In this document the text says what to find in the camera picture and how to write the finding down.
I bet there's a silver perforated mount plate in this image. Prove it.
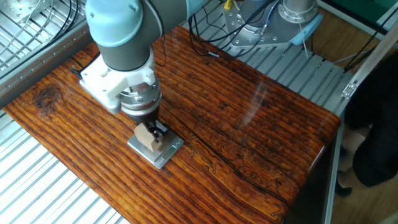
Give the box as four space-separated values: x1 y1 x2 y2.
0 0 43 24

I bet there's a metal wire grid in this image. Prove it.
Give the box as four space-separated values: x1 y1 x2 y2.
0 0 88 72

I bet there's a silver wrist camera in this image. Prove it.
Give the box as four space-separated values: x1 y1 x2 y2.
79 79 123 115

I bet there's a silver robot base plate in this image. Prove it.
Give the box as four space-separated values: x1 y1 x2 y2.
222 2 296 50

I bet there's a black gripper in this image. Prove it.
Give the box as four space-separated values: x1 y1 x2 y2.
124 104 170 146

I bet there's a person in black clothing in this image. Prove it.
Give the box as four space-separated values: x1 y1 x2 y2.
335 57 398 197

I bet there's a grey aluminium beam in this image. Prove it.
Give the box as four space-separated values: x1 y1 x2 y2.
0 18 94 109

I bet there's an aluminium frame post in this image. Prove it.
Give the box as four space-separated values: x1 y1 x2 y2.
341 20 398 100

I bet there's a metal connector with blue ends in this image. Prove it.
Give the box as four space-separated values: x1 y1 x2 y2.
259 0 280 37

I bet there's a glossy brown wooden board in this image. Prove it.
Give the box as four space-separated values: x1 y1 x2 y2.
2 24 342 224

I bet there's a black cable with grey tag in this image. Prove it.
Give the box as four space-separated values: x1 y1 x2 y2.
188 14 265 58

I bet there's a thin white cable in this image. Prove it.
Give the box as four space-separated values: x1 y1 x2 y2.
4 0 55 47

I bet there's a silver digital pocket scale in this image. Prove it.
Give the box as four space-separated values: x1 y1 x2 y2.
127 129 185 170

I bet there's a silver corner bracket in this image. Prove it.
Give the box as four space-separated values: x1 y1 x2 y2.
341 82 358 100

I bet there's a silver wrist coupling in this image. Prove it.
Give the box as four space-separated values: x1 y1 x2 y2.
119 79 163 118

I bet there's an aluminium table edge rail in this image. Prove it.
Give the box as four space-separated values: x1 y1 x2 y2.
322 113 346 224

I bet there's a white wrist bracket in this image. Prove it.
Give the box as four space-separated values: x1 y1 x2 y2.
79 52 157 106

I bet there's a white zip tie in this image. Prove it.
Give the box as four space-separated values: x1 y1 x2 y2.
297 23 310 59

